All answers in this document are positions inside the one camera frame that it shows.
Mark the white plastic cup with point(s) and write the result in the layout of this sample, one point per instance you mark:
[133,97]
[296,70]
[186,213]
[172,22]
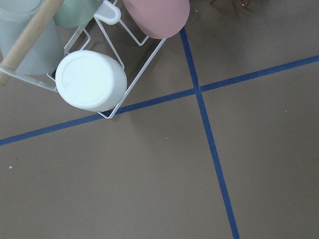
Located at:
[90,81]

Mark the pink plastic cup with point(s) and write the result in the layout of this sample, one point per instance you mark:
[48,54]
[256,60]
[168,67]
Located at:
[159,19]

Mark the grey translucent plastic cup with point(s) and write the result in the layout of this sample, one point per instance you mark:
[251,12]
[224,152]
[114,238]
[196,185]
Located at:
[27,42]

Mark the green plastic cup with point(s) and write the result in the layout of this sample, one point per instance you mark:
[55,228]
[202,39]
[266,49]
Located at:
[74,13]

